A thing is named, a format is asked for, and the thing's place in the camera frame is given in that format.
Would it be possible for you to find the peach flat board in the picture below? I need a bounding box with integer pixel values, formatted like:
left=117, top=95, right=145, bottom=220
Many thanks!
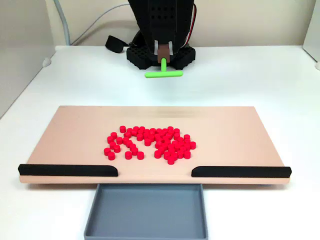
left=18, top=105, right=293, bottom=186

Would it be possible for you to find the grey container tray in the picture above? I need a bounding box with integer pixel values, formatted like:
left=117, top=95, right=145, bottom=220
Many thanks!
left=83, top=183, right=209, bottom=240

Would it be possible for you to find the green T-shaped pusher tool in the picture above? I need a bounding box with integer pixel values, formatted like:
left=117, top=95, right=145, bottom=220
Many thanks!
left=144, top=44, right=184, bottom=80

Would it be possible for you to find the red white black servo cable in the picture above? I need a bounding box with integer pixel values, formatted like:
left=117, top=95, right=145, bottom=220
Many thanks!
left=184, top=2, right=198, bottom=48

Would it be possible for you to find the black edge rail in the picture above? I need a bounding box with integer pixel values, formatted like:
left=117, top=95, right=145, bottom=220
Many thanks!
left=17, top=163, right=119, bottom=178
left=191, top=165, right=292, bottom=179

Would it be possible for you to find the grey cable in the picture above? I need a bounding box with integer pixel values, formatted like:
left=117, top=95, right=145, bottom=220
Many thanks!
left=52, top=0, right=72, bottom=46

